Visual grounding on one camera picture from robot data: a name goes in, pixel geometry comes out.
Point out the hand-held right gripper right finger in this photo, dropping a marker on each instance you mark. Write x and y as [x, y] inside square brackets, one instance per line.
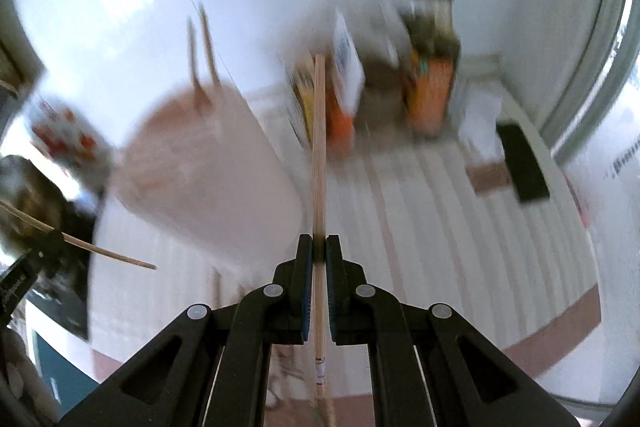
[332, 302]

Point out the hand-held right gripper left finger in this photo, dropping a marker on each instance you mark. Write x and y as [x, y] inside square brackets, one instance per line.
[306, 302]

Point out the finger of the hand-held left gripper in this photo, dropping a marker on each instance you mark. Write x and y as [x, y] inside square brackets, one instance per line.
[49, 247]

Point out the long wooden chopstick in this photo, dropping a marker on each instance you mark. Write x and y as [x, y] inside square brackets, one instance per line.
[209, 47]
[110, 253]
[319, 157]
[193, 57]

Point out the cream utensil holder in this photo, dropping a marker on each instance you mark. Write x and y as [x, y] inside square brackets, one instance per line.
[200, 167]

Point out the black gas stove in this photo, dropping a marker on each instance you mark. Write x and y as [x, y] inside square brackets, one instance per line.
[65, 307]

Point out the steel steamer pot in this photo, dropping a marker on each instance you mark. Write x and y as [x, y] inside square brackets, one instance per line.
[30, 187]

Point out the blue cabinet front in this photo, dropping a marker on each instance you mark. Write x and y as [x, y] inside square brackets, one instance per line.
[55, 362]

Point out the striped cat print mat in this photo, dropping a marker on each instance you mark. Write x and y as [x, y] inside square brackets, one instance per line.
[425, 232]

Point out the black range hood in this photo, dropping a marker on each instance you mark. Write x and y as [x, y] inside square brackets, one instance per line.
[15, 57]

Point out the brown square pad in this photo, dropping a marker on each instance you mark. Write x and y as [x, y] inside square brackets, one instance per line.
[487, 179]

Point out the yellow packet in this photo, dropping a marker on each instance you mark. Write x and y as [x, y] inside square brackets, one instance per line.
[300, 102]

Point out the white plastic bag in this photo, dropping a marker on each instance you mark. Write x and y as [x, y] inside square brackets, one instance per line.
[480, 117]

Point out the orange label sauce bottle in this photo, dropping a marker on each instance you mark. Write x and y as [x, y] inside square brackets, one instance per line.
[432, 87]

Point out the black rectangular block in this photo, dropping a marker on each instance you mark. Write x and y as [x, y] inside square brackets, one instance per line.
[524, 162]

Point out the white packet with blue print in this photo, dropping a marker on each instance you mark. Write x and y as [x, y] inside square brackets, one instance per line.
[347, 57]

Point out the colourful wall stickers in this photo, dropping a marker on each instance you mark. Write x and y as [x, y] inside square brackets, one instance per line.
[60, 132]

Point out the grey window frame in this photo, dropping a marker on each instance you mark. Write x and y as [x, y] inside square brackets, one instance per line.
[600, 57]

